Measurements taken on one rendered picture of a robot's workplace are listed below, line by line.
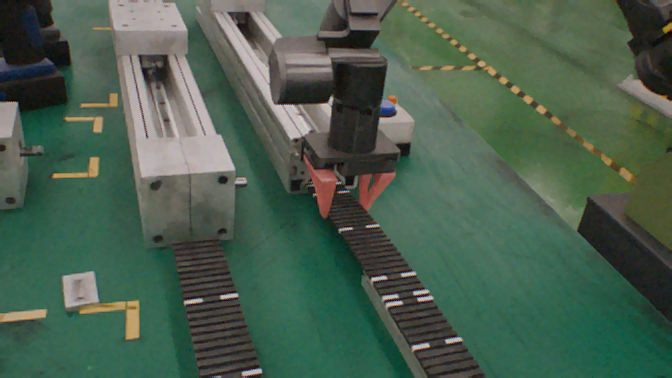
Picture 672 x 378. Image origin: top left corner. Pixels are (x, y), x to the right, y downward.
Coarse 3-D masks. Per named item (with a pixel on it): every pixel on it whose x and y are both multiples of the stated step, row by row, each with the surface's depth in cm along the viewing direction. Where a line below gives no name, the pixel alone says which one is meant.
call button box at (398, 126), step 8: (400, 112) 99; (384, 120) 95; (392, 120) 96; (400, 120) 96; (408, 120) 96; (384, 128) 95; (392, 128) 96; (400, 128) 96; (408, 128) 97; (392, 136) 96; (400, 136) 97; (408, 136) 97; (400, 144) 98; (408, 144) 98; (400, 152) 98; (408, 152) 99
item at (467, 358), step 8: (432, 360) 57; (440, 360) 57; (448, 360) 57; (456, 360) 57; (464, 360) 58; (472, 360) 58; (424, 368) 56; (432, 368) 56; (440, 368) 56; (448, 368) 56; (456, 368) 56; (464, 368) 57; (472, 368) 57; (432, 376) 56
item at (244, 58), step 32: (224, 32) 118; (256, 32) 125; (224, 64) 121; (256, 64) 103; (256, 96) 98; (256, 128) 100; (288, 128) 84; (320, 128) 93; (288, 160) 84; (288, 192) 86
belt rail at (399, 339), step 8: (368, 280) 69; (368, 288) 69; (368, 296) 69; (376, 296) 67; (376, 304) 67; (384, 312) 65; (384, 320) 65; (392, 320) 65; (392, 328) 64; (392, 336) 64; (400, 336) 63; (400, 344) 62; (408, 352) 61; (408, 360) 61; (416, 360) 59; (416, 368) 59; (416, 376) 59; (424, 376) 59
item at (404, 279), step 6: (390, 276) 67; (396, 276) 67; (402, 276) 67; (408, 276) 67; (414, 276) 67; (372, 282) 66; (378, 282) 66; (384, 282) 66; (390, 282) 66; (396, 282) 66; (402, 282) 66; (408, 282) 66; (414, 282) 66; (420, 282) 67; (378, 288) 65; (384, 288) 65
